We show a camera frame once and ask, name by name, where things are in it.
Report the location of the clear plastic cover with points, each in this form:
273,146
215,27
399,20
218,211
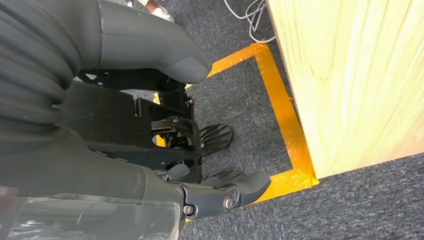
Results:
82,218

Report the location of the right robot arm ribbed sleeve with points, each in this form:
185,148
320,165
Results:
33,66

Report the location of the black robot lower body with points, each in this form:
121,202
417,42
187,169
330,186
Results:
109,122

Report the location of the yellow floor tape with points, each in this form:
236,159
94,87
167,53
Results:
281,109

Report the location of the light wooden desk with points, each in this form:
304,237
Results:
348,82

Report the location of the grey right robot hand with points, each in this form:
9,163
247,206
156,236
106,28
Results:
139,39

